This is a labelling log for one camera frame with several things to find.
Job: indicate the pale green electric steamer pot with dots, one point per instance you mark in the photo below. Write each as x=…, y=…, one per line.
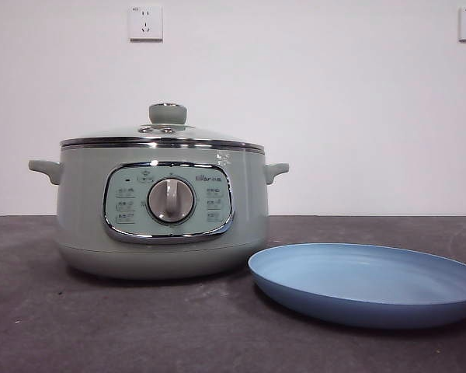
x=81, y=194

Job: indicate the blue round plate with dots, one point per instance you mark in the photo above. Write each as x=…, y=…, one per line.
x=357, y=279

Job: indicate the glass lid with green knob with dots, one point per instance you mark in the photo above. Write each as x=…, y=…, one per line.
x=167, y=114

